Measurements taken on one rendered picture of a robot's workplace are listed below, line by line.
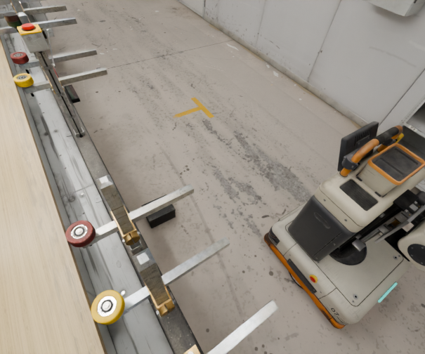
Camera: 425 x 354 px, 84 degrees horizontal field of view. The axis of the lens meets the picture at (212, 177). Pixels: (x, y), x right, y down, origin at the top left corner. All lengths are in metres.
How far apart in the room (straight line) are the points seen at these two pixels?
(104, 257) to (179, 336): 0.44
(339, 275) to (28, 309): 1.42
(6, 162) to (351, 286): 1.73
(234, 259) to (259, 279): 0.20
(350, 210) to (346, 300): 0.60
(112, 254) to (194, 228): 0.82
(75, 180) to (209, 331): 1.12
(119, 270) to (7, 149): 0.65
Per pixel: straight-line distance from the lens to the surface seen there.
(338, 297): 1.59
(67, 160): 1.50
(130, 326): 1.04
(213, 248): 0.87
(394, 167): 1.28
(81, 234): 0.87
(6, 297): 0.89
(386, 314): 2.05
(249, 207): 1.94
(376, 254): 1.81
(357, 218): 1.17
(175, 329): 0.94
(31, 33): 1.21
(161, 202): 0.92
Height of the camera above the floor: 1.63
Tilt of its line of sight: 52 degrees down
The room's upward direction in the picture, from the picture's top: 7 degrees clockwise
